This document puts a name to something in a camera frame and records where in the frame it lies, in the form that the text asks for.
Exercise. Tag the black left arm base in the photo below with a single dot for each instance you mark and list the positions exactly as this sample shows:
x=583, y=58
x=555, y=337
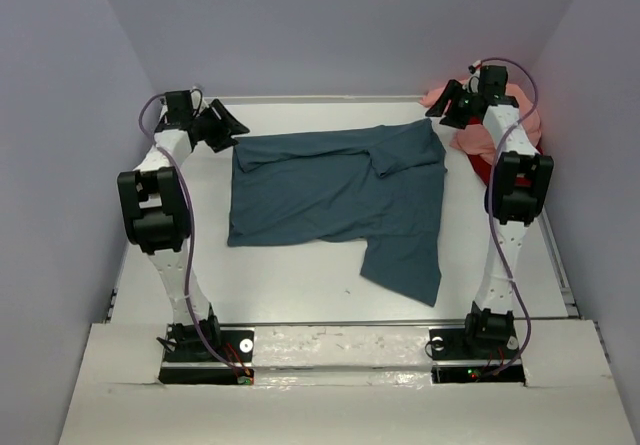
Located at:
x=207, y=354

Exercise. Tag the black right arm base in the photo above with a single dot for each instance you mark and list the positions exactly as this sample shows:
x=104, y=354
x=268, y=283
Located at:
x=483, y=350

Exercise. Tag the metal right side rail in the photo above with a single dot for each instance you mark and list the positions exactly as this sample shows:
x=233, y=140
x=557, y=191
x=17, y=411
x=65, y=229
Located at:
x=566, y=291

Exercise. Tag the teal blue t shirt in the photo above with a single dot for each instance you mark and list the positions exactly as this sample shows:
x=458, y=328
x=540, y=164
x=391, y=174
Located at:
x=384, y=185

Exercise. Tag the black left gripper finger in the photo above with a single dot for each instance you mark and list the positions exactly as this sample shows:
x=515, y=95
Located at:
x=221, y=143
x=229, y=122

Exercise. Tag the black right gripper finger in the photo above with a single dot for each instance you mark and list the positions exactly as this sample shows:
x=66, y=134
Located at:
x=457, y=122
x=437, y=101

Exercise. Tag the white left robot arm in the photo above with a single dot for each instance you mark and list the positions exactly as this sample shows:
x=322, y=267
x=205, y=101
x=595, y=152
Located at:
x=155, y=202

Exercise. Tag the red t shirt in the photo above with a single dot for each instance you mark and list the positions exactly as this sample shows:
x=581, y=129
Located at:
x=481, y=163

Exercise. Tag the metal left side rail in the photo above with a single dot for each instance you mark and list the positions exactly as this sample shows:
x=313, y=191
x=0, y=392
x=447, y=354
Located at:
x=112, y=299

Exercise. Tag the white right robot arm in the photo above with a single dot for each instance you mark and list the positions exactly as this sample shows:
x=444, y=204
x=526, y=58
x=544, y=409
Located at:
x=519, y=177

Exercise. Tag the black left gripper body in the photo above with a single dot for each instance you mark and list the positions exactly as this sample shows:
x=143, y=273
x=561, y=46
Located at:
x=208, y=125

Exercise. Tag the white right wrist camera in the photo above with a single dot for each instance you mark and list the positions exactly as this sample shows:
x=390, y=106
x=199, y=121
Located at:
x=475, y=82

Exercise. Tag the metal table rail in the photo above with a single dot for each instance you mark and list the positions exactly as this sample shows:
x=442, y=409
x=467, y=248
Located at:
x=401, y=322
x=307, y=99

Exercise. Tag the metal back table rail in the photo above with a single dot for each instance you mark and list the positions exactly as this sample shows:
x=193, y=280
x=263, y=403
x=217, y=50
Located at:
x=307, y=99

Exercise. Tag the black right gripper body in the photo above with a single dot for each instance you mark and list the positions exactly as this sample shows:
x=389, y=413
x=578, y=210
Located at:
x=463, y=105

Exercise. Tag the metal front table rail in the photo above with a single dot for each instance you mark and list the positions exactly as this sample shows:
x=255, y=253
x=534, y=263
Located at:
x=401, y=322

